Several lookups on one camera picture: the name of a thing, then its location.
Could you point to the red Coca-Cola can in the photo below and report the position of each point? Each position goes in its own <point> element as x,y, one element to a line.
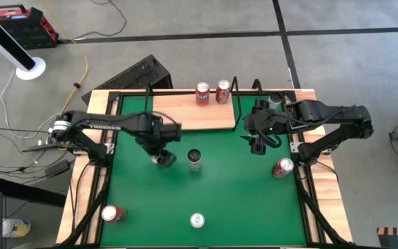
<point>222,93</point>

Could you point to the silver metal bracket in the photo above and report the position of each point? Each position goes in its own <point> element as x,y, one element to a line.
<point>108,148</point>
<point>297,147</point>

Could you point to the white Celsius can silver lid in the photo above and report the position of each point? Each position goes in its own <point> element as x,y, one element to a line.
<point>275,100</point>

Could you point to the white yellow container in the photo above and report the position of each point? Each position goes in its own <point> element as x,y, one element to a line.
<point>16,228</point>

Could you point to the red Fanta soda can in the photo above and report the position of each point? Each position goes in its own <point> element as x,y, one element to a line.
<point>114,214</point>
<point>202,95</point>

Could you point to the black table frame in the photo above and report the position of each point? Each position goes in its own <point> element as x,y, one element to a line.
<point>113,95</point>

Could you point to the white fan stand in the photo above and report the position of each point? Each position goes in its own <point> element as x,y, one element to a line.
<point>5,41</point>

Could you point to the wooden shelf black metal frame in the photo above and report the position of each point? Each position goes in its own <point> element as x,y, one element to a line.
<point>192,114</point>

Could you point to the green table mat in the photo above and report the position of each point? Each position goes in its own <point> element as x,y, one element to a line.
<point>237,207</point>

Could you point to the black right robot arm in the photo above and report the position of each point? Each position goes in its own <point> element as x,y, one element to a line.
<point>323,110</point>

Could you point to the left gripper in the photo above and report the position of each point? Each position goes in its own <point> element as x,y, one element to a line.
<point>161,131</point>

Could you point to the red black toolbox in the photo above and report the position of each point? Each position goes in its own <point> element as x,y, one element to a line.
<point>29,27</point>

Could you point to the white Celsius can black lid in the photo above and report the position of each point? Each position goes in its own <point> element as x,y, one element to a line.
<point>194,162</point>

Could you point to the black perforated ramp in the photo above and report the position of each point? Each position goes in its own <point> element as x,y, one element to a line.
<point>133,74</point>

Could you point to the black power adapter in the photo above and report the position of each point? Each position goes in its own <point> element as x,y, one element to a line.
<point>57,168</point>

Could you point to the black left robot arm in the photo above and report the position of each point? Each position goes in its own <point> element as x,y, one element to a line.
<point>99,121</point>

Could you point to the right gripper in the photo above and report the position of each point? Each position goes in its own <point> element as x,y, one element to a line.
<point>261,121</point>

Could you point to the blue silver Red Bull can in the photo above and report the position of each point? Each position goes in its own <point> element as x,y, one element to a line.
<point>197,220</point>

